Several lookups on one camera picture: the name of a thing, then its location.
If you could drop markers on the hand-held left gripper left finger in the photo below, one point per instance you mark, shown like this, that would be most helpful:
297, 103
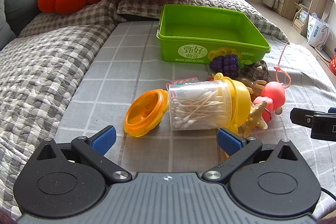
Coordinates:
105, 138

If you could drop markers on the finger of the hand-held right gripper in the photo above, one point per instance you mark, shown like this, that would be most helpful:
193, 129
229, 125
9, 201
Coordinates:
302, 117
332, 110

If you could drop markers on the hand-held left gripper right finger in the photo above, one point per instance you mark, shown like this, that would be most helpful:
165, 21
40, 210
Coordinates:
227, 141

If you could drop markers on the pink rubber toy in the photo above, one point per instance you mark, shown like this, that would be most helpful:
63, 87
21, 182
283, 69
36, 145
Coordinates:
274, 94

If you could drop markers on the tan starfish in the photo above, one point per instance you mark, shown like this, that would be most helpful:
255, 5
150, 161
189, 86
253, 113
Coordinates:
256, 115

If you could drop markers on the yellow toy pot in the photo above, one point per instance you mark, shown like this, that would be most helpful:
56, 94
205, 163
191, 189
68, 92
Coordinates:
240, 100

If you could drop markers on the clear cotton swab jar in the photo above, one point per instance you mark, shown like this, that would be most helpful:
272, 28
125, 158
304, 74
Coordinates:
197, 106

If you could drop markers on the orange toy pot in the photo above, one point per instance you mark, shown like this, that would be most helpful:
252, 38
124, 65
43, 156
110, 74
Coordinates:
155, 119

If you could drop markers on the amber hand-shaped toy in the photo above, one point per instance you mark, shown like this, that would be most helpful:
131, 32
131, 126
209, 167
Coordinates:
256, 86

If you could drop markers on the pink card box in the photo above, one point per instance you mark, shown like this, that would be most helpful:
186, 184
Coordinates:
181, 81

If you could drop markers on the purple grape toy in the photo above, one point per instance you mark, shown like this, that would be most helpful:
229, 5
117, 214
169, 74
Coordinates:
225, 65

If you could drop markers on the green plastic box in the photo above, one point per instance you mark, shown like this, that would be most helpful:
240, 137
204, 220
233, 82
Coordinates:
183, 48

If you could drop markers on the red bucket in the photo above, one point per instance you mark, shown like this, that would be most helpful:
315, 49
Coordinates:
333, 61

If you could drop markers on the white shopping bag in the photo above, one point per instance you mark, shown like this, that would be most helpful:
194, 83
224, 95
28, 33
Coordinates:
316, 31

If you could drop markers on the grey grid bedsheet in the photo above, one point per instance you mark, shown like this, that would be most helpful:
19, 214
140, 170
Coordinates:
126, 56

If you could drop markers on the grey checkered sofa cover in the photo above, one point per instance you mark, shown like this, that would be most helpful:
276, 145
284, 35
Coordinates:
47, 61

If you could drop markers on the grey checkered quilt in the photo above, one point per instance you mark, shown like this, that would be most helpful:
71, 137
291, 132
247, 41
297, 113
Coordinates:
210, 1

